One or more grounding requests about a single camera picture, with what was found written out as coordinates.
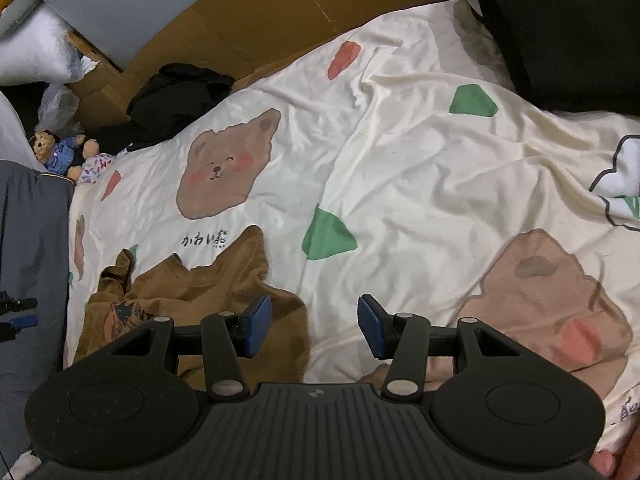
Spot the pale white quilt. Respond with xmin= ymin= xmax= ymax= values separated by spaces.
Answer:
xmin=0 ymin=92 xmax=46 ymax=171

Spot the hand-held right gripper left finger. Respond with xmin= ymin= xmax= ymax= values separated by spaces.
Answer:
xmin=107 ymin=294 xmax=273 ymax=402

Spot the large black cloth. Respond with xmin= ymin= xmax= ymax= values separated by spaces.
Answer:
xmin=457 ymin=0 xmax=640 ymax=116

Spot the grey plastic container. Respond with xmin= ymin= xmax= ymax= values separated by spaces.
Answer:
xmin=12 ymin=0 xmax=236 ymax=73

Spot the grey neck pillow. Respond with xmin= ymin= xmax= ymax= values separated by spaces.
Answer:
xmin=0 ymin=0 xmax=41 ymax=36

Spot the person's right hand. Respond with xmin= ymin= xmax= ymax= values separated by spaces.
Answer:
xmin=590 ymin=450 xmax=617 ymax=478

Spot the brown printed T-shirt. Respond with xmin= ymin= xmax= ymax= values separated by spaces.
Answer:
xmin=75 ymin=225 xmax=311 ymax=391

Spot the cream bear-print bedsheet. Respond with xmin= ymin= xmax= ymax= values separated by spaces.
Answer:
xmin=62 ymin=0 xmax=640 ymax=461

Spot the brown cardboard box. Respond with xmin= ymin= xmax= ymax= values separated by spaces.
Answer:
xmin=65 ymin=0 xmax=463 ymax=131

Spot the clear plastic bag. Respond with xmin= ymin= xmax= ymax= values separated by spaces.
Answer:
xmin=37 ymin=50 xmax=101 ymax=136

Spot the teddy bear in denim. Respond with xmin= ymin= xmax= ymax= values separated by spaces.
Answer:
xmin=31 ymin=130 xmax=101 ymax=181

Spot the crumpled black garment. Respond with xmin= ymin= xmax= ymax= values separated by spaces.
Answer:
xmin=97 ymin=62 xmax=236 ymax=153

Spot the doll in floral dress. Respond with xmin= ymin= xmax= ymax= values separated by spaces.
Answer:
xmin=75 ymin=150 xmax=121 ymax=186

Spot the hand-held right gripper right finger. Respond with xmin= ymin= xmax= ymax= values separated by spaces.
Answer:
xmin=356 ymin=294 xmax=523 ymax=403

